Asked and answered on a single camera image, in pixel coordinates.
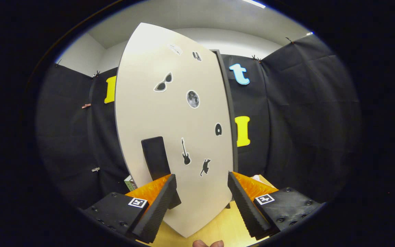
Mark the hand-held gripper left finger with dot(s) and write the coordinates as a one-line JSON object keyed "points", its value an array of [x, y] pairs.
{"points": [[156, 209]]}

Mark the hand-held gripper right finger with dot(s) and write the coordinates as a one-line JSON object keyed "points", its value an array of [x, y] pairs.
{"points": [[243, 206]]}

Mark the white pink plastic item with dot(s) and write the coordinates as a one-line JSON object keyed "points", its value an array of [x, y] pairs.
{"points": [[257, 177]]}

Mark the green hardcover book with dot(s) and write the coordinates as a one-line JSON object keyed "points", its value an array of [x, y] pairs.
{"points": [[127, 182]]}

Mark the dark grey cabinet body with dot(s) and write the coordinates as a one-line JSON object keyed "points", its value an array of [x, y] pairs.
{"points": [[230, 103]]}

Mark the black backdrop cloth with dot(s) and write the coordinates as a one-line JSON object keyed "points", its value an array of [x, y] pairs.
{"points": [[303, 120]]}

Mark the red clip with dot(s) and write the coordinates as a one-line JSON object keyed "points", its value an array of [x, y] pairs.
{"points": [[86, 106]]}

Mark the long ceiling light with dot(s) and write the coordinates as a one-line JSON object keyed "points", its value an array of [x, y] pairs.
{"points": [[254, 3]]}

